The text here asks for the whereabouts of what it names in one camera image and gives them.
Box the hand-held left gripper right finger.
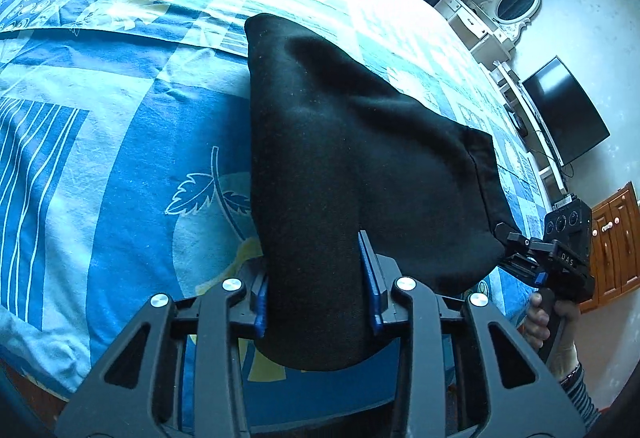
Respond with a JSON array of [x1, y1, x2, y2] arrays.
[[357, 229, 587, 438]]

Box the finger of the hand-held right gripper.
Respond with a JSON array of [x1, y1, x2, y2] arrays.
[[492, 221, 546, 253], [499, 254, 549, 287]]

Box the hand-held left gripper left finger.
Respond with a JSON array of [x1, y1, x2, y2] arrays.
[[54, 268, 273, 438]]

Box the black pants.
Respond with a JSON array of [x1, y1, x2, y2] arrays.
[[244, 12, 522, 372]]

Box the person's right forearm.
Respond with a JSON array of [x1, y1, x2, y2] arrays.
[[547, 310, 604, 430]]

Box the person's right hand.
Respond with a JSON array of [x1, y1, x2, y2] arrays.
[[522, 291, 556, 351]]

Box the brown wooden cabinet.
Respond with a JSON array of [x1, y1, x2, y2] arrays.
[[589, 182, 640, 305]]

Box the white television stand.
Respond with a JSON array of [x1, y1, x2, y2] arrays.
[[489, 60, 572, 200]]

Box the black flat television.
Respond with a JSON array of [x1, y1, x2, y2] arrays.
[[521, 56, 611, 167]]

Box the white dressing table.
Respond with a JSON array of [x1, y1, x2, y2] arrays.
[[434, 0, 517, 65]]

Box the blue patterned bedsheet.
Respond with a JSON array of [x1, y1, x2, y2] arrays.
[[0, 0, 557, 419]]

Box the white oval vanity mirror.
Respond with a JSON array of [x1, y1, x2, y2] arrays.
[[492, 0, 543, 37]]

